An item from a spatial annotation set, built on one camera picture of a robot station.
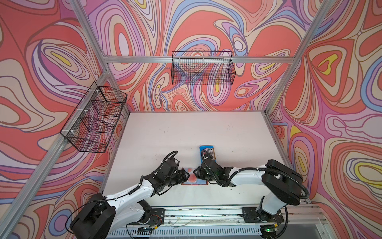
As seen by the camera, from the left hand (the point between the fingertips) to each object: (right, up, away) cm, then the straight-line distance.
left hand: (189, 176), depth 83 cm
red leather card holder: (+6, -4, +1) cm, 7 cm away
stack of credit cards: (+14, +13, +10) cm, 21 cm away
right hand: (+5, -1, +4) cm, 6 cm away
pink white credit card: (+2, -1, 0) cm, 2 cm away
